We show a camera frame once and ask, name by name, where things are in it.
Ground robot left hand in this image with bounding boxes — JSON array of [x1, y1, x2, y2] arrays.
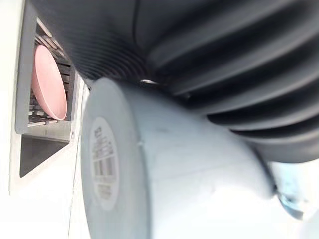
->
[[24, 0, 319, 221]]

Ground light grey plastic cup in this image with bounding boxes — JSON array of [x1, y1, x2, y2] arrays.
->
[[81, 77, 279, 239]]

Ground grey slatted sink rack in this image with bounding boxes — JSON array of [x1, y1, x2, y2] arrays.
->
[[14, 0, 77, 143]]

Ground pink bowl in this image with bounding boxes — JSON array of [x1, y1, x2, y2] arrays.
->
[[31, 44, 68, 120]]

